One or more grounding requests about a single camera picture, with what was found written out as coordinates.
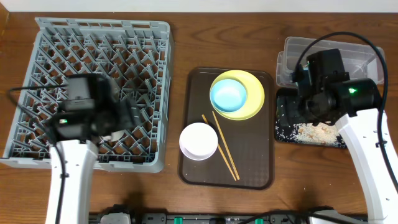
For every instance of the clear plastic waste bin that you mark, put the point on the clear plastic waste bin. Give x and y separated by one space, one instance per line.
360 61

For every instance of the wooden chopstick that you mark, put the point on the wooden chopstick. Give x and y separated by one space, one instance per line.
226 146
222 153

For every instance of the grey plastic dish rack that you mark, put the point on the grey plastic dish rack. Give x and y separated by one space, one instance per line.
135 55

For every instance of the lower wooden chopstick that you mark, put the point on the lower wooden chopstick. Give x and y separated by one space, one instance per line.
222 153

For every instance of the upper wooden chopstick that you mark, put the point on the upper wooden chopstick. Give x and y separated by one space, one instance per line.
226 146

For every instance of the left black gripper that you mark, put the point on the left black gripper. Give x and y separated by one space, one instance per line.
125 113

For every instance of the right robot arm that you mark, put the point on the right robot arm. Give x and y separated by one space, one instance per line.
326 94

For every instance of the white round bowl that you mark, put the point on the white round bowl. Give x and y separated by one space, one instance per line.
198 141

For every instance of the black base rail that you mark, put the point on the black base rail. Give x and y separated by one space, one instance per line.
161 216

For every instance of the dark brown serving tray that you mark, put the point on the dark brown serving tray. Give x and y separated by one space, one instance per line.
250 142

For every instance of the spilled rice food waste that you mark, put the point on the spilled rice food waste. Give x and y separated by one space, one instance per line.
314 133

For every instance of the black food waste tray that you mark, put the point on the black food waste tray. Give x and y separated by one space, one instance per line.
286 124

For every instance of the yellow round plate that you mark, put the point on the yellow round plate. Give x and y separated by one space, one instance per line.
255 94

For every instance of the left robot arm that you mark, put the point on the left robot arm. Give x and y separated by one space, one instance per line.
89 114

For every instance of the light blue bowl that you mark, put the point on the light blue bowl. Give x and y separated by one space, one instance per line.
228 95

